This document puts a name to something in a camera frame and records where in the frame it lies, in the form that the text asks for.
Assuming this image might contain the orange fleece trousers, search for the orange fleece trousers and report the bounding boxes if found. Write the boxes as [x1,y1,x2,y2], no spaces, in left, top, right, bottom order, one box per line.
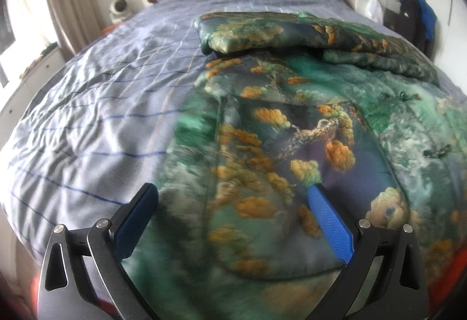
[29,247,467,320]

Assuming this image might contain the white wardrobe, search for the white wardrobe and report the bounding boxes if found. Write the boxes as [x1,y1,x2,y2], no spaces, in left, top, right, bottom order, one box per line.
[401,0,467,94]

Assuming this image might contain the white round security camera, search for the white round security camera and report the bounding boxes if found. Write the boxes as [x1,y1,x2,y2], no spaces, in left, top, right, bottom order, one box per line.
[109,0,131,23]

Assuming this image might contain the blue hanging garment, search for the blue hanging garment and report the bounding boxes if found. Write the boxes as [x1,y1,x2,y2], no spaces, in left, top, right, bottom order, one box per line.
[405,0,438,41]

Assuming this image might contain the white low cabinet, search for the white low cabinet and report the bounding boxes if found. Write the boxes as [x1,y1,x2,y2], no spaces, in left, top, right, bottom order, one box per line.
[0,46,66,112]

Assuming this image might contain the black hanging jacket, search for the black hanging jacket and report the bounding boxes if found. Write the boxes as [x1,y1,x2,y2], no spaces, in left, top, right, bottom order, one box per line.
[399,0,429,52]

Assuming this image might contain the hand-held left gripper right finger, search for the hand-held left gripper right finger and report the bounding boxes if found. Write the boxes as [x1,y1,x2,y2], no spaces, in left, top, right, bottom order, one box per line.
[307,183,428,320]

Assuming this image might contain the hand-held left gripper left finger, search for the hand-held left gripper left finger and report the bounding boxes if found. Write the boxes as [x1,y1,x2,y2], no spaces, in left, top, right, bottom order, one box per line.
[37,182,160,320]

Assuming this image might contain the window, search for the window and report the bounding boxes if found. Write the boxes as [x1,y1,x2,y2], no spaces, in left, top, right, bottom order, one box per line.
[0,0,48,87]

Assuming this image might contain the beige curtain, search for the beige curtain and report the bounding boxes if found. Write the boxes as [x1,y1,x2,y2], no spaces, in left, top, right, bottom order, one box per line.
[38,0,106,61]

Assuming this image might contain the green floral print jacket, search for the green floral print jacket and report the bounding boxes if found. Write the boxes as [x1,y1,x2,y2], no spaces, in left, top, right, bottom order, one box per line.
[120,11,467,320]

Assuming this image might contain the white plastic bag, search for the white plastic bag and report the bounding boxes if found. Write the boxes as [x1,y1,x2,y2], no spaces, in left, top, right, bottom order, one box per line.
[365,0,384,22]

